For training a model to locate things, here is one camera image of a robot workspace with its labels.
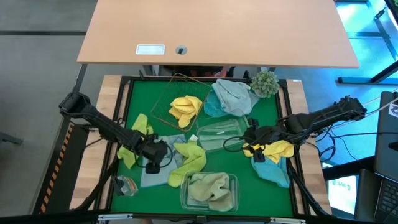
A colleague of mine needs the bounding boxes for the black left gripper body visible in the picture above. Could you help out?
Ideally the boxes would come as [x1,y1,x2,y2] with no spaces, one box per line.
[139,139,170,165]

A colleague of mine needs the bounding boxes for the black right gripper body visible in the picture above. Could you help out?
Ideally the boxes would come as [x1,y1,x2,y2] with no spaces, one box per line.
[243,124,282,147]

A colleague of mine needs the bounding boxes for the light blue-grey microfiber towel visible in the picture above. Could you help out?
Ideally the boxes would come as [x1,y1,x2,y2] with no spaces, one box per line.
[139,134,189,189]
[211,78,261,118]

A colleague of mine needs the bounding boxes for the yellow microfiber towel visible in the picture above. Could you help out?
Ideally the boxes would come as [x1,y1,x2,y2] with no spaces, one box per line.
[168,95,203,129]
[242,139,295,165]

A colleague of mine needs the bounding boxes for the lime green microfiber towel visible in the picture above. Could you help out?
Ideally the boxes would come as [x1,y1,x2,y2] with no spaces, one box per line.
[167,140,208,189]
[116,113,155,170]

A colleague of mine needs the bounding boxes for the teal microfiber towel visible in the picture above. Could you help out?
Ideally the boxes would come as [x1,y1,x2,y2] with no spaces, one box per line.
[203,90,225,118]
[250,155,290,189]

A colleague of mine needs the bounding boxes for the pale green microfiber towel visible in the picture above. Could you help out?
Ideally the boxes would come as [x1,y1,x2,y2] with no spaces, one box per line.
[188,172,234,212]

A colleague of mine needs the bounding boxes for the small clear box coloured contents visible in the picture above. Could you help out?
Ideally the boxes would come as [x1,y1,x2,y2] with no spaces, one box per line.
[111,174,139,197]

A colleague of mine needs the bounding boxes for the clear plastic container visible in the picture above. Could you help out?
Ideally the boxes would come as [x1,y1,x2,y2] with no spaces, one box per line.
[195,115,249,154]
[179,171,241,213]

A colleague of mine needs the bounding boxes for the green table mat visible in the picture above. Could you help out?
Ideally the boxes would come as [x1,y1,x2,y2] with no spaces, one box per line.
[110,79,295,218]

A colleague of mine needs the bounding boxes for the round artificial green plant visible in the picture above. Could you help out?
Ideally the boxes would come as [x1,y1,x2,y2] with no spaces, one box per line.
[250,70,280,99]

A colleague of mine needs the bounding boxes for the black hazard striped panel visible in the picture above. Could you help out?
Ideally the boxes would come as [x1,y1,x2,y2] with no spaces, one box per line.
[32,123,91,215]

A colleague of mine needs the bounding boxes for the white screen display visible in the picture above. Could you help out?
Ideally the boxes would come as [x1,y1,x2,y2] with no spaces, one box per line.
[326,175,359,215]

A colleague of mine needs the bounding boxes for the white rectangular desk plate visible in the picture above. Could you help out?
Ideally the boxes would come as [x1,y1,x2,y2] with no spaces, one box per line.
[135,44,166,56]

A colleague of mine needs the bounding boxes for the dark laptop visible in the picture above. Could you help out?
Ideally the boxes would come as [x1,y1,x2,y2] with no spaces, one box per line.
[374,90,398,224]

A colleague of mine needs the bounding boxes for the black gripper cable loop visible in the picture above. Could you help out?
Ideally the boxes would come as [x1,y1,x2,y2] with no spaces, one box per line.
[223,136,250,153]
[135,144,174,171]

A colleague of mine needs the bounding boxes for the black frame strut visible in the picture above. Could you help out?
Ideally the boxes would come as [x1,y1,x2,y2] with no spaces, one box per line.
[287,166,331,218]
[74,155,121,213]

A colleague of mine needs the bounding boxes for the copper wire basket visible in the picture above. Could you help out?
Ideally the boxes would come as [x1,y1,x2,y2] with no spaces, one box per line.
[150,72,213,134]

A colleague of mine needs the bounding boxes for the silver metal bracket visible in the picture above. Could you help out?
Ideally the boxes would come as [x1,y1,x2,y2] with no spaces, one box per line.
[269,217,306,224]
[98,213,134,222]

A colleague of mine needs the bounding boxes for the black table frame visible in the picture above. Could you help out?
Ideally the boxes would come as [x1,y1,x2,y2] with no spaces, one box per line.
[93,74,312,224]

